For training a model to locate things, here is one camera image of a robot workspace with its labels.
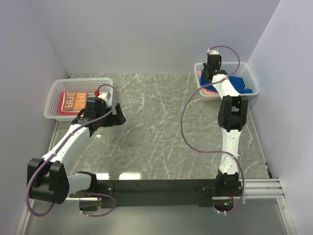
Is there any aluminium rail frame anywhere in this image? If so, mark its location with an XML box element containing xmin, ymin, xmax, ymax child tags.
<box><xmin>16</xmin><ymin>179</ymin><xmax>295</xmax><ymax>235</ymax></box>

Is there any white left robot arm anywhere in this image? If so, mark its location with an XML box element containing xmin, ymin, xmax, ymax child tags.
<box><xmin>26</xmin><ymin>97</ymin><xmax>126</xmax><ymax>204</ymax></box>

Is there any peach orange towel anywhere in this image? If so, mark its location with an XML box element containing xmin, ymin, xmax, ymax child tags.
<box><xmin>197</xmin><ymin>70</ymin><xmax>218</xmax><ymax>95</ymax></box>

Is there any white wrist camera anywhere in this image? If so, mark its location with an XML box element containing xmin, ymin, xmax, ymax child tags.
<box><xmin>94</xmin><ymin>90</ymin><xmax>112</xmax><ymax>102</ymax></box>
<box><xmin>207</xmin><ymin>48</ymin><xmax>220</xmax><ymax>56</ymax></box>

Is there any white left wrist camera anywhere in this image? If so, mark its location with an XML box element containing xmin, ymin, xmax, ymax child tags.
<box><xmin>94</xmin><ymin>90</ymin><xmax>112</xmax><ymax>102</ymax></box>

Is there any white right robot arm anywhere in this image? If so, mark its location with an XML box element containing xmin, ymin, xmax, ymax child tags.
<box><xmin>202</xmin><ymin>50</ymin><xmax>248</xmax><ymax>196</ymax></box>

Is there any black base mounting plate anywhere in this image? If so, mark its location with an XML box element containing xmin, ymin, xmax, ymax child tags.
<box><xmin>68</xmin><ymin>179</ymin><xmax>243</xmax><ymax>211</ymax></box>

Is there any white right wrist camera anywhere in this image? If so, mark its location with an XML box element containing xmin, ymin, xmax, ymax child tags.
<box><xmin>207</xmin><ymin>48</ymin><xmax>220</xmax><ymax>56</ymax></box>

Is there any blue towel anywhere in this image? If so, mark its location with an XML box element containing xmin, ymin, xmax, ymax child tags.
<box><xmin>199</xmin><ymin>74</ymin><xmax>253</xmax><ymax>94</ymax></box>

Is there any pink red towel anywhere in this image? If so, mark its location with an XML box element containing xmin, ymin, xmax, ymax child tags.
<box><xmin>57</xmin><ymin>92</ymin><xmax>85</xmax><ymax>116</ymax></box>

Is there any beige patterned towel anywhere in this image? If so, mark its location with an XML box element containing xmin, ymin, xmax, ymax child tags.
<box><xmin>60</xmin><ymin>92</ymin><xmax>90</xmax><ymax>112</ymax></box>

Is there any empty white plastic basket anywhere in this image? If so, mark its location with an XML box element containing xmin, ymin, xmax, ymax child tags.
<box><xmin>44</xmin><ymin>77</ymin><xmax>113</xmax><ymax>122</ymax></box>

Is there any white basket with towels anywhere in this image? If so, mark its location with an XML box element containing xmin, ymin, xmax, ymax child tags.
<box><xmin>194</xmin><ymin>62</ymin><xmax>259</xmax><ymax>102</ymax></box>

